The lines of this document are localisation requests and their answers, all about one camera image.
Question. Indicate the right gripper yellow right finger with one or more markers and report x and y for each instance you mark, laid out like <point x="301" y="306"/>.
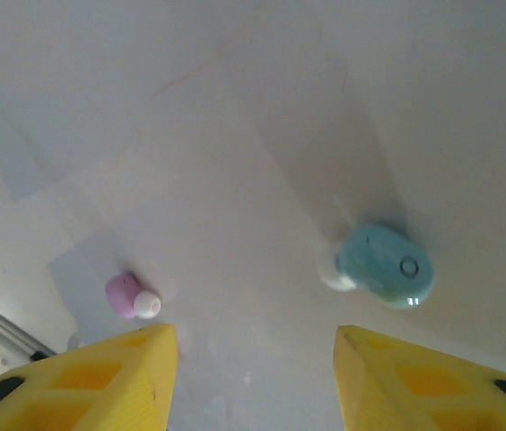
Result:
<point x="414" y="386"/>

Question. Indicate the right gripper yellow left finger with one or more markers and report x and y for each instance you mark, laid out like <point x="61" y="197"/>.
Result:
<point x="100" y="381"/>

